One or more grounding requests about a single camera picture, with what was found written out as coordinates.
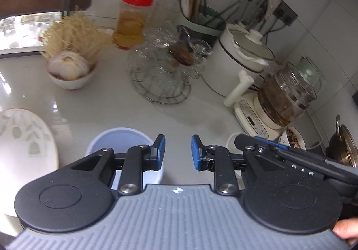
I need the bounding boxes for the dried yellow noodles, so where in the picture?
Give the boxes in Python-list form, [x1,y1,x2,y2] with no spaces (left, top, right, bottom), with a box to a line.
[40,12,114,62]

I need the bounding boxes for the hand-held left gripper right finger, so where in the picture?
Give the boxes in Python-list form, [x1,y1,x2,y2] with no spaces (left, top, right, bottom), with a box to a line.
[191,134,291,196]

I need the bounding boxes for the glass electric kettle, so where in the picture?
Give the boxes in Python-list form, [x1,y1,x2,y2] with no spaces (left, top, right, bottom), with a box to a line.
[224,56,327,140]

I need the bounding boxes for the bowl of dried food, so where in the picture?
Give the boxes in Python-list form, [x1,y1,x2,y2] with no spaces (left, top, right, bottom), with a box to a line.
[278,126,307,150]

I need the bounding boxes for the wall power outlet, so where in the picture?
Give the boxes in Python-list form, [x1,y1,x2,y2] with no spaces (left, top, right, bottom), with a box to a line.
[275,0,299,27]

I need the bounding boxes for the white cooking pot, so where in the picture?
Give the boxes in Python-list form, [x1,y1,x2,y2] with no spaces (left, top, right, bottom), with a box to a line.
[203,23,276,97]

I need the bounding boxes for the wire rack of glass cups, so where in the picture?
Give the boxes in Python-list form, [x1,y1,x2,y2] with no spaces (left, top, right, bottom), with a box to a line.
[127,25,213,105]

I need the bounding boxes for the red-lid oil jar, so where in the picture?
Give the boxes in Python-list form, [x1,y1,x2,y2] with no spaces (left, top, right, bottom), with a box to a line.
[113,0,155,50]

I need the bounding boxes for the white power cable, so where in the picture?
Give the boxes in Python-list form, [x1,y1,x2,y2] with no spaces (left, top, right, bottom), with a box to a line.
[305,105,325,150]

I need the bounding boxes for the white bowl with garlic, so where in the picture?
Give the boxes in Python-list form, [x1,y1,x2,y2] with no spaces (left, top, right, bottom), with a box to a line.
[46,63,98,91]

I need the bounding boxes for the peeled onion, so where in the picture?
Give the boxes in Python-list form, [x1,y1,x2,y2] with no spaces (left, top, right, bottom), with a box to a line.
[47,51,90,80]

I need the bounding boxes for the white drip tray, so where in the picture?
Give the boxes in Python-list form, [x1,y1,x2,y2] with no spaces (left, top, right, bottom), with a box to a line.
[0,12,65,56]

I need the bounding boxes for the hanging kitchen utensils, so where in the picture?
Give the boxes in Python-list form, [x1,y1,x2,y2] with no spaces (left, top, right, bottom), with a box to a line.
[218,0,283,33]

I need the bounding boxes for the light blue plastic cup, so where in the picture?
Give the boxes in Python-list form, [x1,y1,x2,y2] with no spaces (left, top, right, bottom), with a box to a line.
[85,127,165,185]

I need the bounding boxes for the green utensil holder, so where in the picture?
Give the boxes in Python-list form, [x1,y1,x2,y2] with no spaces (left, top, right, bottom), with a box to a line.
[177,5,226,41]

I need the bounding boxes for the leaf-print white plate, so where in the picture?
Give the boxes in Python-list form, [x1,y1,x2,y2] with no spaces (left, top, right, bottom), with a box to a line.
[0,108,60,217]

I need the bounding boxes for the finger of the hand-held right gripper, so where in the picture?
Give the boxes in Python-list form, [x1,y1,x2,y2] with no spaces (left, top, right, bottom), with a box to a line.
[234,133,358,183]

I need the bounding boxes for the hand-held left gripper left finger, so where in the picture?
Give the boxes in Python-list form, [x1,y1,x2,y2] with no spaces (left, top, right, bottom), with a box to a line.
[71,134,166,195]

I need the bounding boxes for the steel pot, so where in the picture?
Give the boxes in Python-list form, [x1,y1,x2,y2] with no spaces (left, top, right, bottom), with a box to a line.
[327,114,358,168]

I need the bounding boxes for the person's right hand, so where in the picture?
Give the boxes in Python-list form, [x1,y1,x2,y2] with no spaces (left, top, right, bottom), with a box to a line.
[333,218,358,243]

